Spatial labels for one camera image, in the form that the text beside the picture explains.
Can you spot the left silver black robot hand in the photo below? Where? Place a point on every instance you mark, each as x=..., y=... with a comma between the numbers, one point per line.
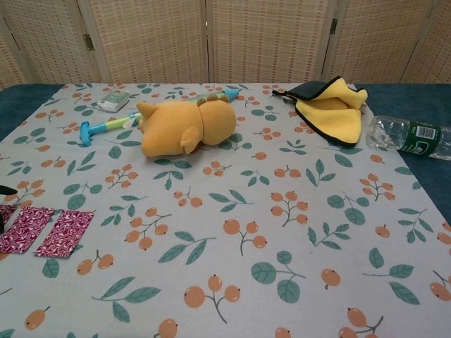
x=7, y=191

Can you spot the yellow black microfiber cloth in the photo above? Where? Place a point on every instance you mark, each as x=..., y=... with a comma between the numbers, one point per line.
x=334, y=119

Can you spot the floral print tablecloth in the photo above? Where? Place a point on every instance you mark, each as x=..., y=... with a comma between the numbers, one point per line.
x=225, y=218

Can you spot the green white tissue pack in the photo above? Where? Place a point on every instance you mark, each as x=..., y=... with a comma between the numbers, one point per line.
x=114, y=100

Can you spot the clear bottle green label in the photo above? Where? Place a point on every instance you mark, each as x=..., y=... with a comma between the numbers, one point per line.
x=387, y=132

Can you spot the blue green toy pump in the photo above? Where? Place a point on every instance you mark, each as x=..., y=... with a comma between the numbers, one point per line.
x=105, y=125

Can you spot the brass screen hinge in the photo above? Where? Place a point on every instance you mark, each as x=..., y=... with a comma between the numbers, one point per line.
x=88, y=41
x=333, y=26

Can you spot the orange plush toy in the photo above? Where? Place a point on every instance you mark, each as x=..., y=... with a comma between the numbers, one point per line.
x=169, y=130

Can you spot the woven folding screen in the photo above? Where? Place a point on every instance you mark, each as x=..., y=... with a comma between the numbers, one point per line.
x=151, y=42

